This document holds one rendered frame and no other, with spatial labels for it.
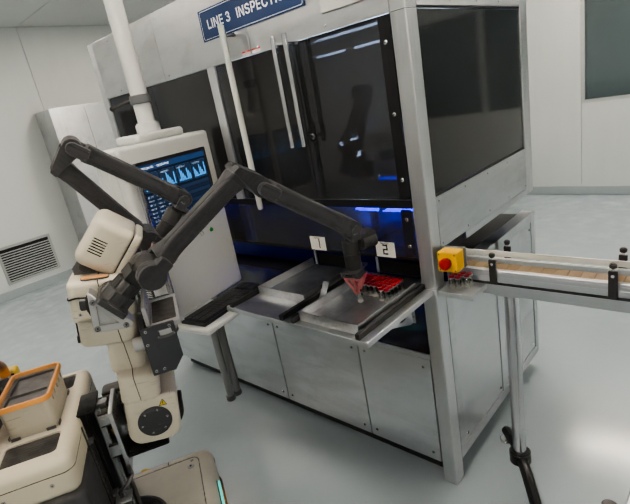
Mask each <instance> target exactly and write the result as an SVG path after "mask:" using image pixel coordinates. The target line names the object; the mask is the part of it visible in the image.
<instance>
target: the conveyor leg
mask: <svg viewBox="0 0 630 504"><path fill-rule="evenodd" d="M494 295H496V294H494ZM496 296H503V295H496ZM503 297H504V309H505V325H506V341H507V358H508V374H509V390H510V407H511V423H512V439H513V450H514V452H515V453H517V454H525V453H526V452H527V446H526V426H525V406H524V386H523V366H522V346H521V327H520V307H519V299H520V298H518V297H510V296H503Z"/></svg>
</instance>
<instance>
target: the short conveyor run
mask: <svg viewBox="0 0 630 504"><path fill-rule="evenodd" d="M504 244H505V245H506V246H504V251H494V250H482V249H469V248H466V252H467V254H476V255H467V266H466V267H464V268H463V269H462V270H461V271H466V273H467V272H472V276H473V282H477V283H484V284H486V287H487V289H486V290H485V291H484V292H483V293H489V294H496V295H503V296H510V297H518V298H525V299H532V300H539V301H546V302H553V303H560V304H567V305H574V306H581V307H588V308H595V309H602V310H609V311H616V312H623V313H630V269H628V268H630V261H628V255H625V253H626V252H627V250H628V248H626V247H621V248H619V252H621V253H622V254H619V258H618V260H607V259H594V258H582V257H569V256H557V255H544V254H532V253H519V252H511V246H508V245H509V244H510V240H508V239H507V240H504ZM478 255H488V256H478ZM495 256H499V257H495ZM500 257H504V258H500ZM512 258H522V259H512ZM523 259H533V260H523ZM534 260H545V261H556V262H545V261H534ZM557 262H568V263H579V264H590V265H602V266H609V267H602V266H590V265H579V264H568V263H557ZM617 267H618V268H617ZM461 271H460V272H461Z"/></svg>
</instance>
